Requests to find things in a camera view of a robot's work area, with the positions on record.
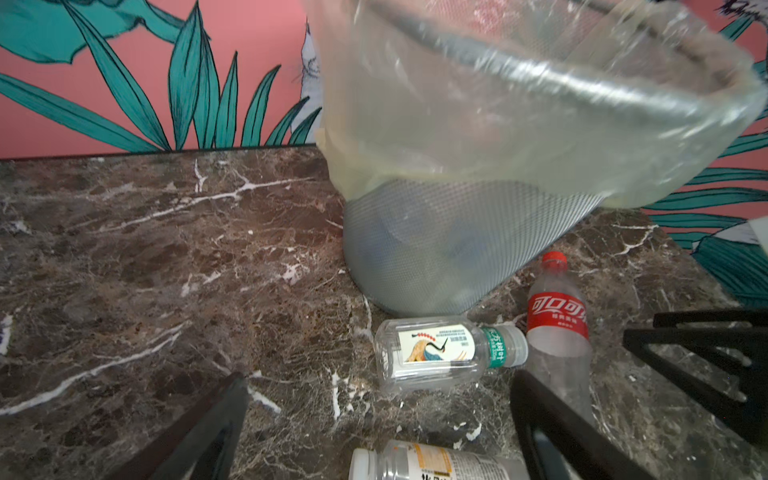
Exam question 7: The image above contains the translucent grey waste bin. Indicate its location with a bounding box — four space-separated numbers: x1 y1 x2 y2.
343 180 603 317

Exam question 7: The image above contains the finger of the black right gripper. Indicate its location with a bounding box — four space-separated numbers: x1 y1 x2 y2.
623 309 767 446

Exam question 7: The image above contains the orange label clear bottle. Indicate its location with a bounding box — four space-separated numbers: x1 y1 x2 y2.
348 440 530 480

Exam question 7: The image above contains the red cola label bottle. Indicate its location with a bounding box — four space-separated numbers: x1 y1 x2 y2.
526 251 595 425

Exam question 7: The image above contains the clear plastic bin liner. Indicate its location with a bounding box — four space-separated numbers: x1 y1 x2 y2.
306 1 767 208

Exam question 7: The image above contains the small bird label bottle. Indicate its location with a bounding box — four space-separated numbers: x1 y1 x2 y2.
374 316 529 394

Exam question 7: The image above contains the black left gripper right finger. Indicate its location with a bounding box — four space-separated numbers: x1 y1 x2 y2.
510 371 652 480

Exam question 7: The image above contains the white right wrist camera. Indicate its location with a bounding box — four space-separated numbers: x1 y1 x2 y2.
748 216 768 254

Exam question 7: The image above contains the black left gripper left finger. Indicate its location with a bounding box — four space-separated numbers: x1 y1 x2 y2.
107 372 249 479

